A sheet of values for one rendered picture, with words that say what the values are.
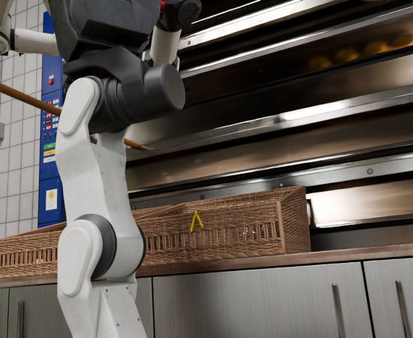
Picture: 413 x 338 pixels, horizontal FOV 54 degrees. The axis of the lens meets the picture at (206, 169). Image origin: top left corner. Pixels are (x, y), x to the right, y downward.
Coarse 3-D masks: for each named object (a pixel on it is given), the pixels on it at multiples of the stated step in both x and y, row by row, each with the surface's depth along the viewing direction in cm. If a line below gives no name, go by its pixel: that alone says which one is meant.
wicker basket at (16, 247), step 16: (160, 208) 186; (64, 224) 195; (0, 240) 158; (16, 240) 154; (32, 240) 152; (48, 240) 148; (0, 256) 157; (16, 256) 154; (32, 256) 174; (48, 256) 147; (0, 272) 155; (16, 272) 152; (32, 272) 149; (48, 272) 146
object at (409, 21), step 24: (360, 24) 151; (384, 24) 150; (408, 24) 150; (288, 48) 162; (312, 48) 162; (336, 48) 162; (360, 48) 162; (384, 48) 163; (192, 72) 178; (216, 72) 176; (240, 72) 176; (264, 72) 177; (288, 72) 177; (192, 96) 194
